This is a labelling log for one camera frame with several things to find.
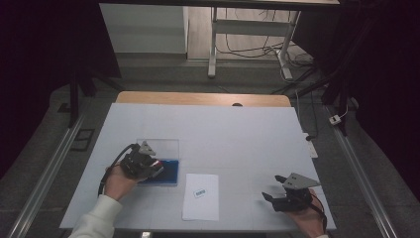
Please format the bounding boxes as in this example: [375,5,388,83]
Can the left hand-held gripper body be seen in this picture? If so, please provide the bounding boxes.
[119,140,165,181]

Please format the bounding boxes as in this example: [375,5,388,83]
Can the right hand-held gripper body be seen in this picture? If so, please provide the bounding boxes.
[272,172,322,213]

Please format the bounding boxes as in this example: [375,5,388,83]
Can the white paper sheet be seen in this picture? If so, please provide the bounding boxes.
[181,173,220,222]

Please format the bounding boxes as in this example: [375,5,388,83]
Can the person's right hand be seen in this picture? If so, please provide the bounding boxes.
[285,187,329,238]

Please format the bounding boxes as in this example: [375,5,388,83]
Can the person's left hand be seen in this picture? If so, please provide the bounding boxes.
[104,164,141,201]

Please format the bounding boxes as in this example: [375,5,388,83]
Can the black floor plate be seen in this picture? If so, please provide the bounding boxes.
[70,128,96,153]

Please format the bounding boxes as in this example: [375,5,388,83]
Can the white table cover board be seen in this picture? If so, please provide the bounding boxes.
[58,102,337,231]

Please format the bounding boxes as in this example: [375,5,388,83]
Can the wooden table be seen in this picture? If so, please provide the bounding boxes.
[115,90,292,108]

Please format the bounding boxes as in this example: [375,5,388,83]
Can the black stand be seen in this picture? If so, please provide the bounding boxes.
[67,63,127,129]
[270,59,353,137]

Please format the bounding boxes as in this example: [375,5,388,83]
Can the white cabinet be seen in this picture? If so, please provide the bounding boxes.
[99,3,190,55]

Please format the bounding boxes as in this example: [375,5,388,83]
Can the black curtain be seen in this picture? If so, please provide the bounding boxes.
[0,0,123,179]
[293,0,420,202]

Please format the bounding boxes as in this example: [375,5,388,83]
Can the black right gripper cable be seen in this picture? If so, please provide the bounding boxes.
[308,192,329,232]

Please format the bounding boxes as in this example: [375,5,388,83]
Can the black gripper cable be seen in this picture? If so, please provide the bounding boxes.
[97,142,137,196]
[308,192,329,232]

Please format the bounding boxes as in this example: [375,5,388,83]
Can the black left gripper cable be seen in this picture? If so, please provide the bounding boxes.
[97,142,137,196]

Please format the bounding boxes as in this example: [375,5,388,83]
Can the metal floor rail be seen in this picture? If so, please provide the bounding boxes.
[325,104,399,238]
[7,113,85,238]

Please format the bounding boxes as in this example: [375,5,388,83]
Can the bundle of floor cables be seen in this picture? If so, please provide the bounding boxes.
[216,8,315,67]

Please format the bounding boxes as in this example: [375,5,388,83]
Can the white desk frame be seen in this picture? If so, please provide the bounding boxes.
[207,7,302,80]

